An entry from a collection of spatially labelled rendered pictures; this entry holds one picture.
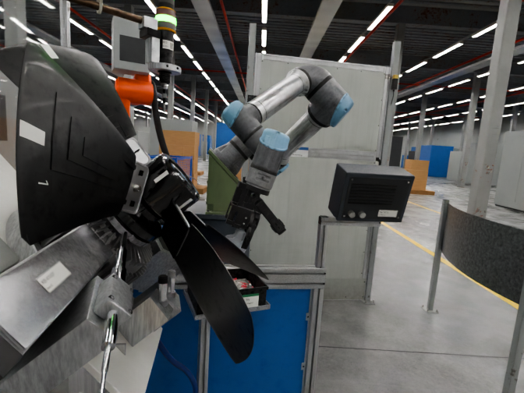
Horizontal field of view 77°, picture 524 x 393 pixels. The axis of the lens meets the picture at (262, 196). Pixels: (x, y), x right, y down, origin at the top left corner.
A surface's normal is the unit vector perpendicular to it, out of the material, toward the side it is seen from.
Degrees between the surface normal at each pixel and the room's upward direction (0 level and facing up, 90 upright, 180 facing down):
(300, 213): 90
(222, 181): 90
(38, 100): 76
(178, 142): 90
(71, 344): 102
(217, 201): 90
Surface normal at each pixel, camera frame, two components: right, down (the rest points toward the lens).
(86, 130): 0.99, -0.07
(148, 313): 0.07, 0.04
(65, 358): 0.30, 0.36
